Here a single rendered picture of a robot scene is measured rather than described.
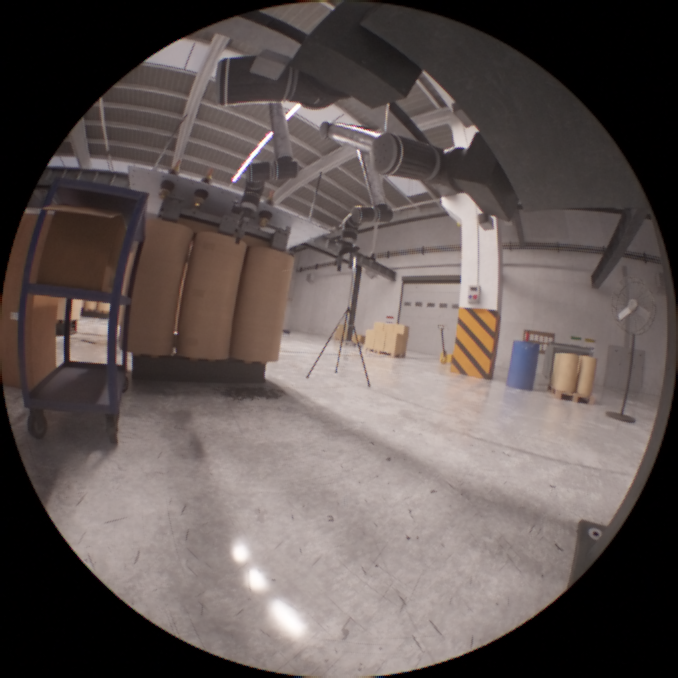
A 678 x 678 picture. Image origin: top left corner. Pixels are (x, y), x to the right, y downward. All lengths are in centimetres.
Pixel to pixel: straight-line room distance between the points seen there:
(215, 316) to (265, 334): 42
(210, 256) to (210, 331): 51
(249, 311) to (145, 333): 78
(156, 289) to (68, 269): 82
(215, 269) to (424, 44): 158
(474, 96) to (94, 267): 117
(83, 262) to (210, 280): 98
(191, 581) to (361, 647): 34
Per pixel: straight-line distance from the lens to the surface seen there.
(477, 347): 527
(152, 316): 162
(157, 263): 164
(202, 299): 163
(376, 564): 64
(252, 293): 176
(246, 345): 175
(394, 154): 100
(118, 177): 1124
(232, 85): 89
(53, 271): 99
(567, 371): 449
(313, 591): 57
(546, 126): 76
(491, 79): 66
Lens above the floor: 52
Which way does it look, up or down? 2 degrees down
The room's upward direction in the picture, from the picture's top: 8 degrees clockwise
